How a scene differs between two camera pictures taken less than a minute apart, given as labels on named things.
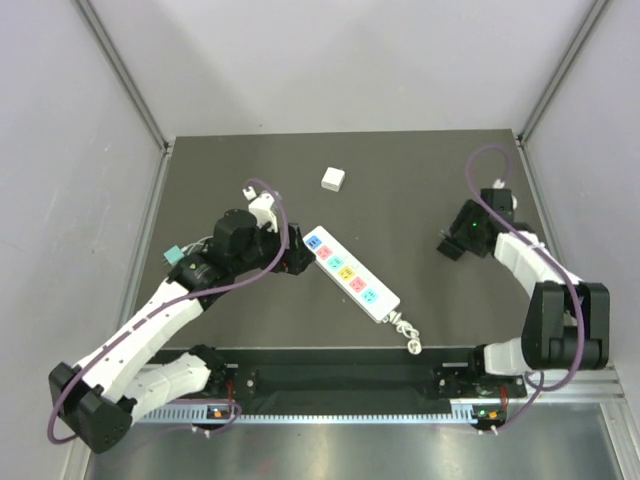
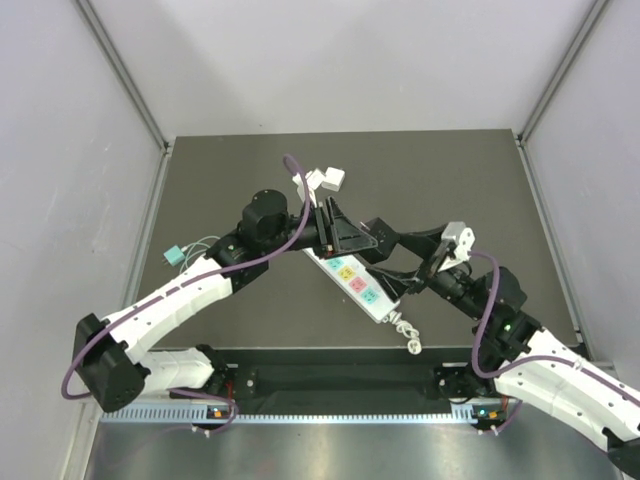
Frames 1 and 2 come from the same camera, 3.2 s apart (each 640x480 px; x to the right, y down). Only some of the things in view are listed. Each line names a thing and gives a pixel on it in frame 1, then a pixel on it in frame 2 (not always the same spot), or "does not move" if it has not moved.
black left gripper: [298, 256] → [347, 237]
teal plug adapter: [174, 255] does not move
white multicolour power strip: [352, 276] does not move
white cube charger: [332, 179] does not move
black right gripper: [468, 212] → [401, 282]
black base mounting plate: [356, 375] does not move
